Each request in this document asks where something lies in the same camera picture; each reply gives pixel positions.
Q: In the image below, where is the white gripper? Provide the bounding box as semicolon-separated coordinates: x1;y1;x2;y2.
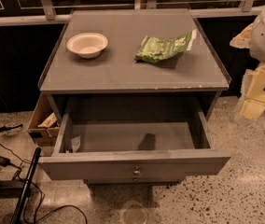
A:
230;7;265;119

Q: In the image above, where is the green jalapeno chip bag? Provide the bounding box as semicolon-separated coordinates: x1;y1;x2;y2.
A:
134;30;197;63

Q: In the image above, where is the metal drawer knob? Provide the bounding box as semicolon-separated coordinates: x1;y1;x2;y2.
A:
132;166;141;176

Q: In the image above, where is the grey open top drawer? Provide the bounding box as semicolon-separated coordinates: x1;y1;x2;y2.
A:
40;95;230;184

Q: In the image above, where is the white paper scrap in drawer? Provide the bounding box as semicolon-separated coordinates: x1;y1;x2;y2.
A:
71;135;81;153

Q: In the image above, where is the grey cabinet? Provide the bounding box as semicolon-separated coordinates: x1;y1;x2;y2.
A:
37;8;232;185

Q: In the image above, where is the metal window railing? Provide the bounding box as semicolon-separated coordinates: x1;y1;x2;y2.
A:
0;0;265;28

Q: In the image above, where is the white paper bowl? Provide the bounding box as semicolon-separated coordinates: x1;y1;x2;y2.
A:
66;33;108;59

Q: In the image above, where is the yellow packet in box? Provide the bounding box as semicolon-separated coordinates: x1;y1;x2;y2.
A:
38;112;57;128

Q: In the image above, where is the cardboard box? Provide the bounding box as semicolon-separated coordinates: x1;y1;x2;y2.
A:
28;95;60;147

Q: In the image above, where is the black power adapter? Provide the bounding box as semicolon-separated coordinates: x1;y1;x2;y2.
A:
0;156;10;167

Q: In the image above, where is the black flat bar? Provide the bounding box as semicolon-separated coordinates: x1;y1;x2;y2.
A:
10;147;41;224

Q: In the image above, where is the black cable on floor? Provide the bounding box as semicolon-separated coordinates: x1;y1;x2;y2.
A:
0;133;89;224

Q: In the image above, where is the black connector with cable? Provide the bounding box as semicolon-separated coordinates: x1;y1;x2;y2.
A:
0;124;23;133

